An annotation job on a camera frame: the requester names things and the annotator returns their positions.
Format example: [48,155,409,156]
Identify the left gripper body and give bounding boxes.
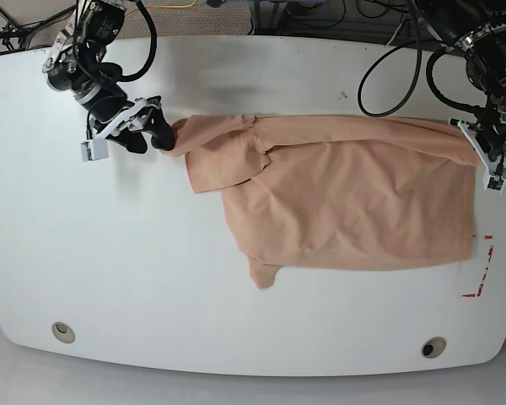
[475,107,506,162]

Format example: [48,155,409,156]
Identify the peach T-shirt with emoji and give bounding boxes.
[172,116,480,289]

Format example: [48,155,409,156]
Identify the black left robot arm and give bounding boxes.
[414,1,506,162]

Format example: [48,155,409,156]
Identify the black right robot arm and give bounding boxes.
[42,1,176,161]

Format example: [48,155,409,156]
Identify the black tripod legs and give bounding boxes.
[0,5,76,56]

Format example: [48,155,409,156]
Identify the red tape rectangle marking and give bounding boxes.
[455,235,495,299]

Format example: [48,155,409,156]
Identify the left table grommet hole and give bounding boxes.
[51,322,75,344]

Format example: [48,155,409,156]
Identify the table grommet hole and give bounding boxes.
[51,322,75,344]
[421,337,447,359]

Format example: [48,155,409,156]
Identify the right table grommet hole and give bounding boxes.
[421,337,447,359]

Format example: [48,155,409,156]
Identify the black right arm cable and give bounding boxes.
[109,0,159,84]

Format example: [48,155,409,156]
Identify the yellow cable on floor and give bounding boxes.
[145,0,198,10]

